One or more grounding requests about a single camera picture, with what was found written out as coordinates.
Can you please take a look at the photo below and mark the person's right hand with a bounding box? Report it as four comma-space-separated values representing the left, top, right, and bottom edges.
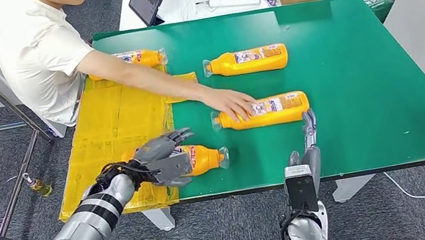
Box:
198, 81, 261, 130

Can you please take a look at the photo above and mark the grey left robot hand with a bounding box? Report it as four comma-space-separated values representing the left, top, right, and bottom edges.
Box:
129, 127, 203, 195

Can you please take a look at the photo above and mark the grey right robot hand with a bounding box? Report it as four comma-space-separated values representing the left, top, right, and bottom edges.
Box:
279, 107, 331, 202

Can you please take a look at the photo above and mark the orange detergent bottle clear cap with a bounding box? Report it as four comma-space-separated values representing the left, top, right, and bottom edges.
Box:
86, 44, 170, 83
201, 41, 291, 82
208, 89, 313, 137
124, 133, 233, 189

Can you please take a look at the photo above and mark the small glass bottle yellow liquid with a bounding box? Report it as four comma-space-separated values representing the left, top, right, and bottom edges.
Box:
21, 169, 54, 201

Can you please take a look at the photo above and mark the white table leg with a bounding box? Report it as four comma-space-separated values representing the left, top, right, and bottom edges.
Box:
141, 204, 177, 235
330, 173, 380, 205

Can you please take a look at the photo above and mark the yellow taped cardboard mat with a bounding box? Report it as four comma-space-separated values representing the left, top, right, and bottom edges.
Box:
35, 59, 218, 227

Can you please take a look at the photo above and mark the green table mat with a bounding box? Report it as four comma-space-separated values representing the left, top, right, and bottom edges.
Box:
81, 0, 425, 221

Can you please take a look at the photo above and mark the person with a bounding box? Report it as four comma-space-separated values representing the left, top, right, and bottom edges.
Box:
0, 0, 261, 163

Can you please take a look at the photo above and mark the green bag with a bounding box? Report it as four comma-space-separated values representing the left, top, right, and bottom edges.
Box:
354, 0, 399, 27

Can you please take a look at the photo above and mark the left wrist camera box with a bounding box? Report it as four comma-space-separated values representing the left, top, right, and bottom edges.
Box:
148, 151, 196, 184

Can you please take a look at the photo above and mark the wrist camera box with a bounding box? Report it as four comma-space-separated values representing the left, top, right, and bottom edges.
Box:
281, 163, 321, 217
148, 151, 196, 184

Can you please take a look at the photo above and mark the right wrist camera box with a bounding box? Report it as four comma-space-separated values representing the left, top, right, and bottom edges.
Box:
281, 163, 321, 217

